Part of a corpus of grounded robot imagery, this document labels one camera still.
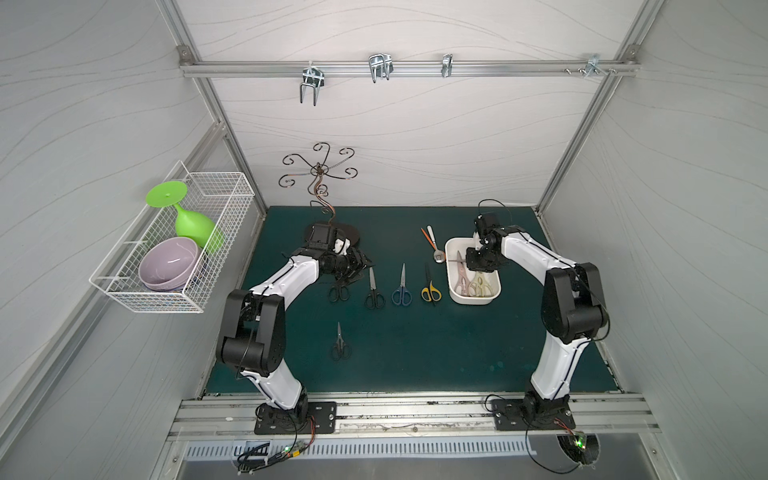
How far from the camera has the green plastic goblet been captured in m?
0.59

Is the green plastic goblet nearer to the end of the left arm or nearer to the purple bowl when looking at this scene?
the purple bowl

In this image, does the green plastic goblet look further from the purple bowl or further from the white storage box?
the white storage box

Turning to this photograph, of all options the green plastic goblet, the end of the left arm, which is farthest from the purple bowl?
the end of the left arm
